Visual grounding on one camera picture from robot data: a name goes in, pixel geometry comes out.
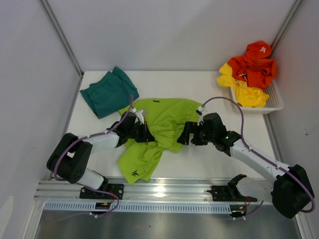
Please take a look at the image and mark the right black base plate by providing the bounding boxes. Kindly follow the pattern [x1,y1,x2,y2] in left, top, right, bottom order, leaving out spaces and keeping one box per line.
[207,185,257,202]

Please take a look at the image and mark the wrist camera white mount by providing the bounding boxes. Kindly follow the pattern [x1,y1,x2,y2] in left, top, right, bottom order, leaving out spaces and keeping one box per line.
[132,108,147,124]
[196,106,207,126]

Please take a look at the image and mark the teal green shorts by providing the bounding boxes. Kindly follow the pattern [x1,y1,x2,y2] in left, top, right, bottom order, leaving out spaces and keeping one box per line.
[80,66,139,119]

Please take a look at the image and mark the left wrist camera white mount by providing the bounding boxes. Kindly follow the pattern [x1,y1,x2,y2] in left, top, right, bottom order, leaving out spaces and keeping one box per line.
[132,108,147,124]

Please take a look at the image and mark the right corner aluminium post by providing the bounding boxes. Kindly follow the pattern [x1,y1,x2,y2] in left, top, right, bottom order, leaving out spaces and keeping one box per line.
[271,0,305,51]

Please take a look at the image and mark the aluminium rail frame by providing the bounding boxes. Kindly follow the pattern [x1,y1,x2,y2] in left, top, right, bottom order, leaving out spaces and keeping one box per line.
[35,71,275,204]

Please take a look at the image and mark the yellow shorts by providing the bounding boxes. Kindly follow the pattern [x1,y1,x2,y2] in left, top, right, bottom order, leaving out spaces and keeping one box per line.
[217,63,270,108]

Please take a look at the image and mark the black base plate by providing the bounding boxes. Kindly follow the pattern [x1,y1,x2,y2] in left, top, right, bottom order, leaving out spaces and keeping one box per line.
[207,185,257,202]
[79,183,124,200]

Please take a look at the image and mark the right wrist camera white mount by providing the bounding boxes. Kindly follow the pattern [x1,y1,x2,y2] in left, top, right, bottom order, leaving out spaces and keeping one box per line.
[196,106,207,126]

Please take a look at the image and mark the slotted grey cable duct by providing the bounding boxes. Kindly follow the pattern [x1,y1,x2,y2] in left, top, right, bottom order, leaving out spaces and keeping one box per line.
[44,201,243,214]

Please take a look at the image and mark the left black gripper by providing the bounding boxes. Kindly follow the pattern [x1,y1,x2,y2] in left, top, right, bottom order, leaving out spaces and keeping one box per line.
[127,121,155,143]

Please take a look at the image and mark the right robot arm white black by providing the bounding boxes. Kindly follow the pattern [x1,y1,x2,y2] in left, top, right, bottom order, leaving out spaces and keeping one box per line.
[177,113,316,219]

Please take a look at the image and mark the orange shorts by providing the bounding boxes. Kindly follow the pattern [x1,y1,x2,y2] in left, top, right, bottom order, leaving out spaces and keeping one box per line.
[228,40,277,91]

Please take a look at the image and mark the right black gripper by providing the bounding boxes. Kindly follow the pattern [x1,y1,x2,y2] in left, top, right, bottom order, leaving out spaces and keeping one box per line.
[176,122,216,146]

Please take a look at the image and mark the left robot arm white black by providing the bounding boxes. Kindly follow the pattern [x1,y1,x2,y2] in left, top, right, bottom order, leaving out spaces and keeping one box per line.
[46,111,155,199]

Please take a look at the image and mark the lime green shorts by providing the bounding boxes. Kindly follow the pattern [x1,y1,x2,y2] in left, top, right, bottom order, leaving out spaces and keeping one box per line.
[117,98,202,184]

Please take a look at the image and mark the white plastic basket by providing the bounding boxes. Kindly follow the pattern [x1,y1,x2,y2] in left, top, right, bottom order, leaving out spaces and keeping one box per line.
[240,80,284,115]

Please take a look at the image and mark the left corner aluminium post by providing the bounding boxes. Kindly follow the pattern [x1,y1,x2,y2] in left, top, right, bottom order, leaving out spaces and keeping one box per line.
[38,0,84,78]

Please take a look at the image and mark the corner aluminium post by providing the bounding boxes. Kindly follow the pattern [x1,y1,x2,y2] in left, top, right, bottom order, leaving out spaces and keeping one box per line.
[271,0,305,51]
[38,0,84,78]

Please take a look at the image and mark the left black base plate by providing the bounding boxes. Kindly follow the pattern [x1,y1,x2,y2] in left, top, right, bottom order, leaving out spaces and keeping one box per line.
[79,183,124,200]

